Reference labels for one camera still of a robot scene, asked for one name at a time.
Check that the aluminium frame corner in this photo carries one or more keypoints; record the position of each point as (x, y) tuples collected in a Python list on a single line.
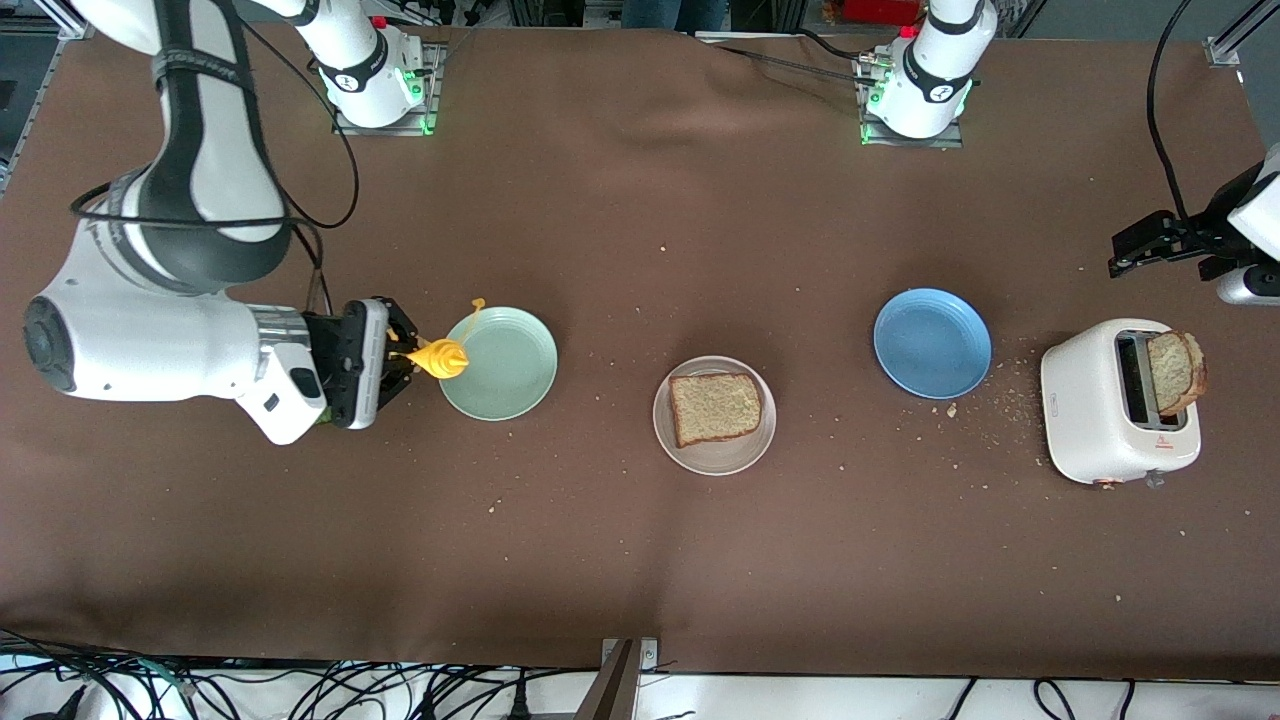
[(1222, 50)]

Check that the silver metal bracket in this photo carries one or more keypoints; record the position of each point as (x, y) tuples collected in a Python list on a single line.
[(650, 655)]

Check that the white toaster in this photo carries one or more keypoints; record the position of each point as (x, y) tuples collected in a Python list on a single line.
[(1080, 410)]

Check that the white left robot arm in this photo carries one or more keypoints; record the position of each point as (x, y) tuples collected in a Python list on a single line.
[(935, 80)]

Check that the yellow squeeze bottle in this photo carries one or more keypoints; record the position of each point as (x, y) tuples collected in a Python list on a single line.
[(445, 358)]

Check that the blue plate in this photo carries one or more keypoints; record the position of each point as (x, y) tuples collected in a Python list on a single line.
[(932, 345)]

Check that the beige plate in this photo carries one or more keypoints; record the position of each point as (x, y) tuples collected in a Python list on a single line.
[(720, 461)]

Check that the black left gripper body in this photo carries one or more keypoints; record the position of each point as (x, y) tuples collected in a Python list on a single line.
[(1203, 234)]

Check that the brown tablecloth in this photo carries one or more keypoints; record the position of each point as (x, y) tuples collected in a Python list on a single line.
[(600, 250)]

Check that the person in blue jeans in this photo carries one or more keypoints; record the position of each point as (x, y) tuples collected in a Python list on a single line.
[(670, 12)]

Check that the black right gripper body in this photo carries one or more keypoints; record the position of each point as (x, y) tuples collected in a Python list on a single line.
[(326, 341)]

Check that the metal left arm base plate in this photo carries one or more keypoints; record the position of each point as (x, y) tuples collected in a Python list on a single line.
[(950, 141)]

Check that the brown bread slice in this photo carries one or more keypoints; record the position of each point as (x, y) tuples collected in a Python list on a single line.
[(1175, 372), (715, 410)]

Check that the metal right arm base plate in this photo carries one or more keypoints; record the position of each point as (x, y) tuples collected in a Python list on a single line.
[(350, 128)]

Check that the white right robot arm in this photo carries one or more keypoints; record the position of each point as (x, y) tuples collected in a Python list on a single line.
[(150, 350)]

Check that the black power plug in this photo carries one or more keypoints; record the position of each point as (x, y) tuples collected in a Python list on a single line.
[(519, 705)]

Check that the red box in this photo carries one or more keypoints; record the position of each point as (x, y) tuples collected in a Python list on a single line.
[(880, 10)]

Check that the mint green plate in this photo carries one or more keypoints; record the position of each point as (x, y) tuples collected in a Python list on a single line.
[(510, 370)]

